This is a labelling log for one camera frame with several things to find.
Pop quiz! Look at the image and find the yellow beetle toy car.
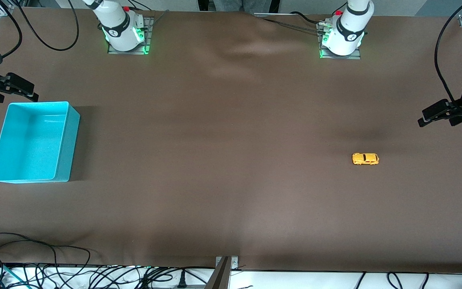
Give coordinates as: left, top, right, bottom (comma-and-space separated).
352, 153, 379, 166

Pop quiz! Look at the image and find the teal plastic bin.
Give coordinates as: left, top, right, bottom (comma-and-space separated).
0, 101, 81, 184

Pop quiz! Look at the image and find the brown table cover cloth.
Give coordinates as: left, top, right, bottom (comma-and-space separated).
0, 7, 462, 274

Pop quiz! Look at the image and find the person in grey trousers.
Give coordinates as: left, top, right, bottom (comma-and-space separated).
214, 0, 272, 12

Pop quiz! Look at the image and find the black hanging loop cable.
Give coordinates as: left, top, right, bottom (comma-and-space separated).
14, 0, 80, 52

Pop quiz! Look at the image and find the thin black base cable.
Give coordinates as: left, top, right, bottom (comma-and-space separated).
254, 14, 324, 35
147, 9, 170, 28

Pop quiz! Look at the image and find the thick black base cable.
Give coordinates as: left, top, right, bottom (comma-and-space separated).
289, 11, 328, 25

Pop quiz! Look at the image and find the grey metal bracket plate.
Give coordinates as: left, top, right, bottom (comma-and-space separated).
215, 256, 239, 270

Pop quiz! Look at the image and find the dark camera mount post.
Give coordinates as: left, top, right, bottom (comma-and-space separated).
205, 257, 231, 289

